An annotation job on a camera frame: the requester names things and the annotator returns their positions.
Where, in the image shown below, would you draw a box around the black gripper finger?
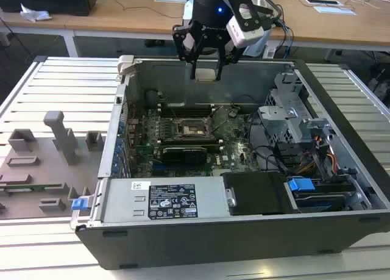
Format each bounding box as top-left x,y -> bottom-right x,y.
172,24 -> 203,81
214,44 -> 244,81

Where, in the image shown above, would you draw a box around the silver square CPU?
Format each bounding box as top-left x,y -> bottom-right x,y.
196,68 -> 218,83

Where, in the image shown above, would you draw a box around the metal socket cover frame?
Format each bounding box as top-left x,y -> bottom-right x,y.
209,118 -> 229,140

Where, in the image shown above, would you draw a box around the black RAM slot bank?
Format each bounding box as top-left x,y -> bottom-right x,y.
160,106 -> 213,118
160,140 -> 220,149

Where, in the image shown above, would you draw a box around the CPU socket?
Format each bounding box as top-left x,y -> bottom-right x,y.
172,117 -> 216,143

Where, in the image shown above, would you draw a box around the wooden desk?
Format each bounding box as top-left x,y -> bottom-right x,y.
0,0 -> 390,52

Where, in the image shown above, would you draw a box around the metal drive cage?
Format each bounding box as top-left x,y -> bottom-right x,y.
257,72 -> 333,154

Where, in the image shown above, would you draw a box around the green motherboard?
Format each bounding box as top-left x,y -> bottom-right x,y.
126,104 -> 266,179

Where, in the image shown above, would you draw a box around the black graphics card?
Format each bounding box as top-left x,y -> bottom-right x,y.
161,145 -> 208,167

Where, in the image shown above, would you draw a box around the white paper sheet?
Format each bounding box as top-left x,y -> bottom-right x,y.
313,5 -> 357,16

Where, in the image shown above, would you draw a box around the black plastic shroud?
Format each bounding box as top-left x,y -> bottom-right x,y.
221,171 -> 301,217

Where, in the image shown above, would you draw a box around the blue disk carrier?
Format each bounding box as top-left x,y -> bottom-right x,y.
288,178 -> 314,194

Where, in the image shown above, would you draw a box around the crumpled white paper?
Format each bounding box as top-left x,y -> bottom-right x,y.
19,2 -> 52,21

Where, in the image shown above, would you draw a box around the black disk drive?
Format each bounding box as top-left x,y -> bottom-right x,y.
292,182 -> 358,212

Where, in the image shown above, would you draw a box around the silver power supply with label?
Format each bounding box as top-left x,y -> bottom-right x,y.
100,178 -> 229,223

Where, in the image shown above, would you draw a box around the grey parts rack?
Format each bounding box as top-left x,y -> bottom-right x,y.
0,110 -> 106,221

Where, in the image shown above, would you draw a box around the black open PC case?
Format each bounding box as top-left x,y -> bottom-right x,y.
70,56 -> 390,270

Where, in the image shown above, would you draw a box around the green RAM stick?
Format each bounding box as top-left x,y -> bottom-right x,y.
0,184 -> 63,192

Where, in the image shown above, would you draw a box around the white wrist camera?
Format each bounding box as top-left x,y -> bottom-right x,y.
227,4 -> 265,48

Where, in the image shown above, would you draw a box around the grey case handle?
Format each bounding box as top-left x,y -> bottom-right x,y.
117,54 -> 137,76

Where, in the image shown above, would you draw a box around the blue cable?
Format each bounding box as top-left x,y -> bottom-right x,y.
275,19 -> 295,60

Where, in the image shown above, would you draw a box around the black internal cables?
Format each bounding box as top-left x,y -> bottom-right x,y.
246,112 -> 290,174

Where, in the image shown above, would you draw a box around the orange yellow red wires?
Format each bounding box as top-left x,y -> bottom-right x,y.
300,135 -> 336,174

